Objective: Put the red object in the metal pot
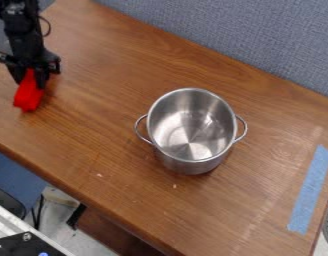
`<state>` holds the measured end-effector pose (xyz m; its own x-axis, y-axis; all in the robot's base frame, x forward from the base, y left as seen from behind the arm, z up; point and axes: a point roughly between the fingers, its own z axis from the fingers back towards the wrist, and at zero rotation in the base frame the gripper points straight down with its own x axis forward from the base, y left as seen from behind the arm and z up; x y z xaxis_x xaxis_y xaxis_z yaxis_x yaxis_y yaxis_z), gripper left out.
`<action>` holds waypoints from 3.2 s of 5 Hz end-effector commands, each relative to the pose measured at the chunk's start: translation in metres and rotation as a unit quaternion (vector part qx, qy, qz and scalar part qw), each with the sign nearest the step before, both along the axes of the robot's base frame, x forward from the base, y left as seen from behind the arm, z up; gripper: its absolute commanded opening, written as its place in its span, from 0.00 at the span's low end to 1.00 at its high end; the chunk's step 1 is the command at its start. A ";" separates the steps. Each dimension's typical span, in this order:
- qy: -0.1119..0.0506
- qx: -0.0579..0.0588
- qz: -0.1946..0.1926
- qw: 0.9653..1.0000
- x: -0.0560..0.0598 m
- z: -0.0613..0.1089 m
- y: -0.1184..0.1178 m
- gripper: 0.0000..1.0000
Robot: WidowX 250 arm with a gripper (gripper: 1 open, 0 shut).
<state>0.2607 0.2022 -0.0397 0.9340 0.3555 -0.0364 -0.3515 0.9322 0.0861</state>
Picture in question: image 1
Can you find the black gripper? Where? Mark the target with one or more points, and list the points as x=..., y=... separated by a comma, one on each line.
x=23, y=51

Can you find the red long block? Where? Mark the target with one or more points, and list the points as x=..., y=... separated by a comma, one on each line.
x=28, y=95

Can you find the stainless steel pot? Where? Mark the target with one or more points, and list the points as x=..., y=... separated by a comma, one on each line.
x=192, y=129

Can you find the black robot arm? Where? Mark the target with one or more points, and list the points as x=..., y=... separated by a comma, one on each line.
x=24, y=10

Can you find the black round object at left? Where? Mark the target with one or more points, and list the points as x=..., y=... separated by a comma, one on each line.
x=12, y=204

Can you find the black device with blue light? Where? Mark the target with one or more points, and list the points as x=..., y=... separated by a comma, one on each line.
x=25, y=244

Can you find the blue tape strip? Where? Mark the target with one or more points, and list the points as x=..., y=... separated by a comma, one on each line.
x=310, y=190

